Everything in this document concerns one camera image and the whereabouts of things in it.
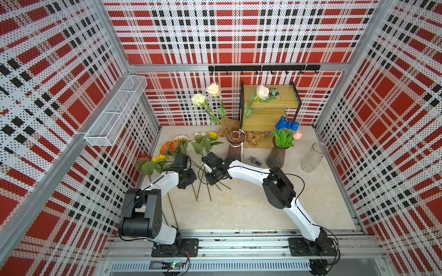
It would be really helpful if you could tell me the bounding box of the green toy with lanyard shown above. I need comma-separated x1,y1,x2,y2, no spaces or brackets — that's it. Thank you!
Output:
264,87,280,103

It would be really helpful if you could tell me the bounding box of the beige daisy flower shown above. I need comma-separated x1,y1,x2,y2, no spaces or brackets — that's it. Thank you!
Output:
175,135,191,155
191,132,213,202

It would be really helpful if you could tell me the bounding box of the wooden shelf black frame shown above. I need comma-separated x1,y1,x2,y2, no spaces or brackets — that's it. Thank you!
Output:
240,81,302,148

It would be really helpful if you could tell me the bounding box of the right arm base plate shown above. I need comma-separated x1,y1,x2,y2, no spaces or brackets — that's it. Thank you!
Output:
288,238,337,256

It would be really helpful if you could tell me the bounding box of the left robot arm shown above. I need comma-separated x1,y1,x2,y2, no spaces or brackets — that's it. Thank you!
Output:
117,154,196,247

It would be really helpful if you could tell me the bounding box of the clear glass vase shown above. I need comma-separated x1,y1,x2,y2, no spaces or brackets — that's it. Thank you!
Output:
300,142,328,173

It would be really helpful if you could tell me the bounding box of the pink glass vase with ribbon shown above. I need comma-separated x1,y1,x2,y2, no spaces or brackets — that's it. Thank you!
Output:
226,130,246,162

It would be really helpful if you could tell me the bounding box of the white wire wall basket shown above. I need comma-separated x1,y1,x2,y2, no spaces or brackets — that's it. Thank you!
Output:
85,75,147,147

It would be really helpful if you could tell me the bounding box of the yellow daisy flower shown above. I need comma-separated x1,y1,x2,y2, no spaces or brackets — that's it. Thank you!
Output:
204,132,223,154

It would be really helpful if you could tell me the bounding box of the small yellow daisy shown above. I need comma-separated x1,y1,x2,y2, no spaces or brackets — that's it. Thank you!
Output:
153,155,179,228

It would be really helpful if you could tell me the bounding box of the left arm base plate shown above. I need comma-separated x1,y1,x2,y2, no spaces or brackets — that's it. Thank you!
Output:
151,238,200,258

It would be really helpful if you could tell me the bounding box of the circuit board on rail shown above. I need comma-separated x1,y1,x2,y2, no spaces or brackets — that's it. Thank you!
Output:
161,262,185,271

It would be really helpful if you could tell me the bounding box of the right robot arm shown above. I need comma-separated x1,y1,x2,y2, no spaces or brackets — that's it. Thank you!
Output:
201,152,328,251

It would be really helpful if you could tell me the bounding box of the small grey toy figure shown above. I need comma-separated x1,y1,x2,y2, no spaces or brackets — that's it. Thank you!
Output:
249,156,262,167

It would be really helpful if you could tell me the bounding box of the black hook rail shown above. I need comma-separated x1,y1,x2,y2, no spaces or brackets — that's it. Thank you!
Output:
208,64,321,73

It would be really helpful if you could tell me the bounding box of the dark pink ribbed vase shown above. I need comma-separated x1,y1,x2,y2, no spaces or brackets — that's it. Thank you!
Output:
266,138,288,169

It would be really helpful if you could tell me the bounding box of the pink tulip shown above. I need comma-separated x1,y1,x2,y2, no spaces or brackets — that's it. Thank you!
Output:
293,131,302,140

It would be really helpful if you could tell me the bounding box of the brown teddy bear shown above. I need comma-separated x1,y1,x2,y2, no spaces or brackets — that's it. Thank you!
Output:
217,117,268,148

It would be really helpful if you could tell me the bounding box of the pale green rose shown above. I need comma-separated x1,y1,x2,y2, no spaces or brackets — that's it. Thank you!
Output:
192,93,233,138

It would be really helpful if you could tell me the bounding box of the cream rose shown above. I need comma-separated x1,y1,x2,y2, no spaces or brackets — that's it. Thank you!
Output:
204,83,234,140

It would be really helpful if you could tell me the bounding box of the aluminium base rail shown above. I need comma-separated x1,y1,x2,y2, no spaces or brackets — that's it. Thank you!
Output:
97,230,394,276

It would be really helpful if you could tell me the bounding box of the red daisy flower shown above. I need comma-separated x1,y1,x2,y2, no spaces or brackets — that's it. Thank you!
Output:
137,155,152,179

